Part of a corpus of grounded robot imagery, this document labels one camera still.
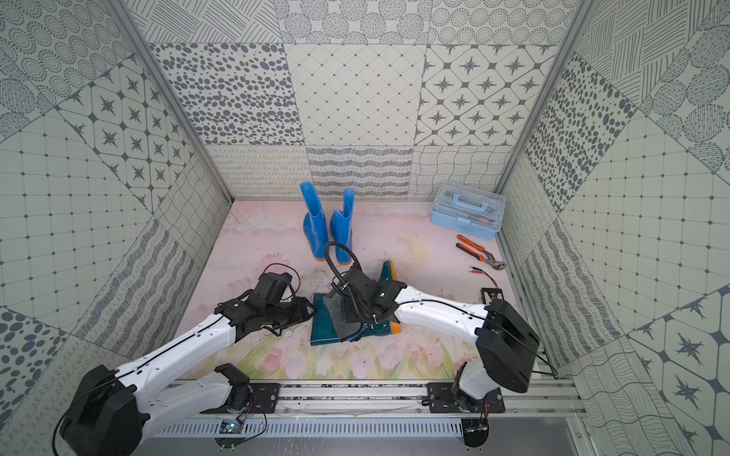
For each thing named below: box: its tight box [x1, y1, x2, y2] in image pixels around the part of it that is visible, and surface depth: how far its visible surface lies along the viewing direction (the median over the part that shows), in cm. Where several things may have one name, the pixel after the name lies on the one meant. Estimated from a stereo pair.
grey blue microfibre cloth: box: [323, 294, 363, 341], surface depth 80 cm
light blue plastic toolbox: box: [430, 182, 507, 241], surface depth 107 cm
